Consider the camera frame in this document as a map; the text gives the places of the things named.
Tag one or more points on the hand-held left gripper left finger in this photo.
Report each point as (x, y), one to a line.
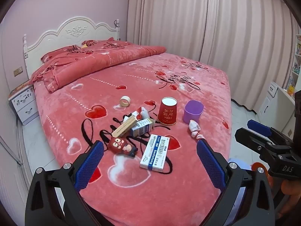
(91, 164)

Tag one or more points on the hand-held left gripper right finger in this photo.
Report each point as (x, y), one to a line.
(209, 164)

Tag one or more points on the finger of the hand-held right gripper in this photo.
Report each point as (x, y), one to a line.
(258, 127)
(249, 140)

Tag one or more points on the red cartoon figure toy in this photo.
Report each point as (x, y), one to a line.
(121, 146)

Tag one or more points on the beige long carton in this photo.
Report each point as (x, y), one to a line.
(125, 126)

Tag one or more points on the white blue medicine box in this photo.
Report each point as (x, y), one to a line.
(154, 154)

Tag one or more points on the small white blue carton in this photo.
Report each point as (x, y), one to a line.
(143, 129)

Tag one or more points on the red paper cup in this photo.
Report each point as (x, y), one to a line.
(167, 113)

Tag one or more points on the person's right hand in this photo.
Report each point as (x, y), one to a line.
(291, 190)

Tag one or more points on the white desk cabinet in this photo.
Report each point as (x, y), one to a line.
(275, 103)

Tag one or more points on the purple plastic cup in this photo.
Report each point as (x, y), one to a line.
(192, 114)

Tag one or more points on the white bookshelf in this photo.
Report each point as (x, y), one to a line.
(295, 75)

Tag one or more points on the beige tape roll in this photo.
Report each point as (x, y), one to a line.
(124, 101)

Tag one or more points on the white wardrobe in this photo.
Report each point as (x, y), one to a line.
(9, 150)

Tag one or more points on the white nightstand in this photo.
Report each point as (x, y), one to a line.
(24, 109)

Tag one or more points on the pink heart printed blanket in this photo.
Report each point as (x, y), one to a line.
(141, 80)

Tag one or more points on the folded pink quilt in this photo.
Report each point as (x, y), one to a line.
(94, 63)

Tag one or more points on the flat cardboard box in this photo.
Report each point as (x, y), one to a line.
(20, 90)

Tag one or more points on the pale pink curtain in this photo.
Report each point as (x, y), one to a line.
(211, 23)

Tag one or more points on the pink printed pillow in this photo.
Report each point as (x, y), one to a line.
(90, 43)
(68, 50)

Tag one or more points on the small yellow toy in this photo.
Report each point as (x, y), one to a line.
(84, 45)

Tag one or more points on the white carved bed headboard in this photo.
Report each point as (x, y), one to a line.
(65, 31)

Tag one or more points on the wall socket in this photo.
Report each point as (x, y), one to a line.
(18, 71)

